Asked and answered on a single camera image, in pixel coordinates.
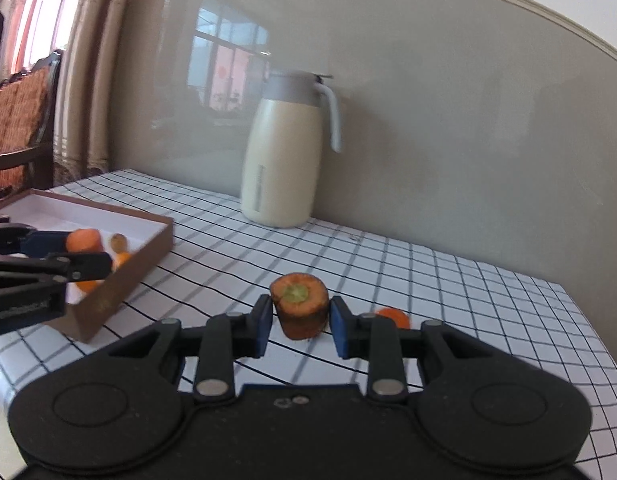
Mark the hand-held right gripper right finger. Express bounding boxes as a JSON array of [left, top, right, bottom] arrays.
[[329, 296, 533, 404]]

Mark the brown cardboard box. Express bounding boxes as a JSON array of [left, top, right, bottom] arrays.
[[0, 188, 175, 343]]

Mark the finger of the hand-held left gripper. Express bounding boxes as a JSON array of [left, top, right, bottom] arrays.
[[0, 224, 70, 258], [0, 252, 113, 282]]

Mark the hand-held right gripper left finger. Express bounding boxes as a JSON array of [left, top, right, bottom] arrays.
[[82, 294, 274, 404]]

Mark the beige curtain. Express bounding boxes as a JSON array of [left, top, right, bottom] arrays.
[[53, 0, 162, 186]]

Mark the cream thermos jug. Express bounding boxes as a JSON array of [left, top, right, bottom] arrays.
[[240, 70, 343, 228]]

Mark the orange carrot piece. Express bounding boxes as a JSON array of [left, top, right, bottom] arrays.
[[65, 228, 105, 253]]

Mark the wooden chair with orange cushion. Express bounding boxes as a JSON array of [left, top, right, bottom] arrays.
[[0, 50, 62, 193]]

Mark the carrot piece with stem end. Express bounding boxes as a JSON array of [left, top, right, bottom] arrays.
[[269, 272, 329, 341]]

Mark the window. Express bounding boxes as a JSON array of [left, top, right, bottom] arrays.
[[8, 0, 84, 76]]

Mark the white checked tablecloth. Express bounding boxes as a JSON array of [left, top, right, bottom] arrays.
[[0, 169, 617, 480]]

